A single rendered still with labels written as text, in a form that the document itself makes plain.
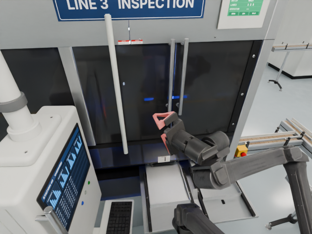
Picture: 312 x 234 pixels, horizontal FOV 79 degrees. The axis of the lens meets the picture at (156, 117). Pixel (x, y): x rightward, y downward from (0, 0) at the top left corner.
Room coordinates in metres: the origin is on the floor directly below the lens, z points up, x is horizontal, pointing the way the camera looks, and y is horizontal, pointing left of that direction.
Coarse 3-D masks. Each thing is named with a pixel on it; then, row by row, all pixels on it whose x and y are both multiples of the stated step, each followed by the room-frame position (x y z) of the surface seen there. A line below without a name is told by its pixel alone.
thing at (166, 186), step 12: (156, 168) 0.93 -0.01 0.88; (168, 168) 0.93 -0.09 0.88; (180, 168) 0.91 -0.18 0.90; (156, 180) 0.82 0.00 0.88; (168, 180) 0.82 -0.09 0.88; (180, 180) 0.82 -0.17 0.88; (156, 192) 0.73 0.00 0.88; (168, 192) 0.73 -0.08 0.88; (180, 192) 0.73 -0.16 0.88; (156, 204) 0.62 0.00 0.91; (168, 204) 0.63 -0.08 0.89
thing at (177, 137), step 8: (176, 120) 0.44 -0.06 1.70; (168, 128) 0.42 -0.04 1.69; (176, 128) 0.42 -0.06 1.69; (184, 128) 0.44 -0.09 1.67; (168, 136) 0.40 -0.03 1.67; (176, 136) 0.40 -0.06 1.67; (184, 136) 0.39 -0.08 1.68; (192, 136) 0.39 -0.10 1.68; (176, 144) 0.39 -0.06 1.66; (184, 144) 0.37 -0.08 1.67; (176, 152) 0.41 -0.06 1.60; (184, 152) 0.37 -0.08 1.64
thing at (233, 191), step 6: (192, 162) 0.98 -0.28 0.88; (234, 186) 0.77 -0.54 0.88; (204, 192) 0.73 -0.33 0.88; (210, 192) 0.73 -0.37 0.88; (216, 192) 0.73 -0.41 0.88; (222, 192) 0.73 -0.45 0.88; (228, 192) 0.73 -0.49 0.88; (234, 192) 0.73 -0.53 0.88; (240, 192) 0.70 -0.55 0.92; (204, 198) 0.67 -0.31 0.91; (210, 198) 0.67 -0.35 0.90; (216, 198) 0.68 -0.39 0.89
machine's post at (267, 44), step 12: (288, 0) 0.97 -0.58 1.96; (276, 12) 0.96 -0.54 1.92; (276, 24) 0.96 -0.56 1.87; (264, 48) 0.96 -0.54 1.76; (264, 60) 0.97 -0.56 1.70; (252, 84) 0.96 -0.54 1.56; (252, 96) 0.97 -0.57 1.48; (240, 120) 0.96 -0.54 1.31; (240, 132) 0.97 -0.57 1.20; (228, 156) 0.96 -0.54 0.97
